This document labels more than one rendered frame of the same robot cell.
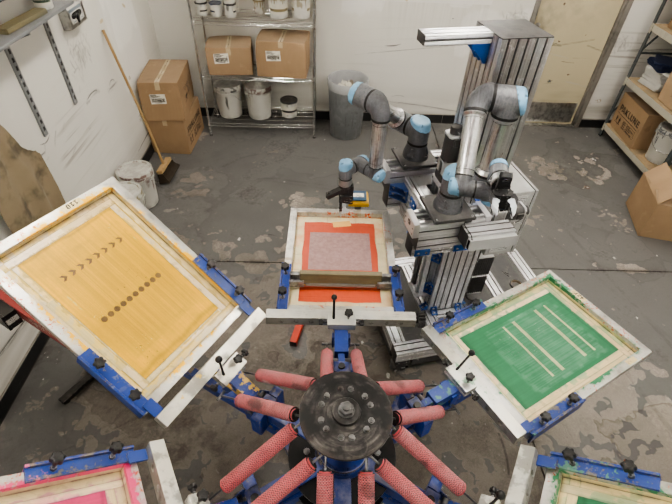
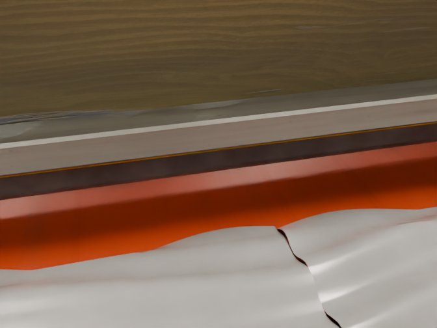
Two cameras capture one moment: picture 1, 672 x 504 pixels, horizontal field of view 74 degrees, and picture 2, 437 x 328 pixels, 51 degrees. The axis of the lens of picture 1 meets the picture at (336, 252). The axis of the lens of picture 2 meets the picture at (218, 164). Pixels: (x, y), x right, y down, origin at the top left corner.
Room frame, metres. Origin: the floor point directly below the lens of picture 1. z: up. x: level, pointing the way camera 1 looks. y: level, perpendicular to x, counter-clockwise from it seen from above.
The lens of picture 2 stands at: (1.68, -0.07, 1.06)
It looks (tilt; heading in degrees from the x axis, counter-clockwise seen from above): 32 degrees down; 169
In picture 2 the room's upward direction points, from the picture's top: 1 degrees counter-clockwise
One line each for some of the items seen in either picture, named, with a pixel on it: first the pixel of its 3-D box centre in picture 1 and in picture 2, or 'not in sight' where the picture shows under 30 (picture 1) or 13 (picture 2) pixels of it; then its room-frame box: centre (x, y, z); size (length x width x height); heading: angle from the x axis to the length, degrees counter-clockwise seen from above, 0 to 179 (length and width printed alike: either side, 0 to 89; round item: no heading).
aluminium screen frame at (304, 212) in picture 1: (340, 256); not in sight; (1.73, -0.02, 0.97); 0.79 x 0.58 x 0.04; 2
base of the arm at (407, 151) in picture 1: (416, 148); not in sight; (2.33, -0.44, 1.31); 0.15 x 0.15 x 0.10
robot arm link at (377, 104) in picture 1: (378, 139); not in sight; (2.09, -0.19, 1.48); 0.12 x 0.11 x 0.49; 135
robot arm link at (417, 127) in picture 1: (418, 129); not in sight; (2.33, -0.44, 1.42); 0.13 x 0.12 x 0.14; 45
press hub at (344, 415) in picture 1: (338, 485); not in sight; (0.68, -0.05, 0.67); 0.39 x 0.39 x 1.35
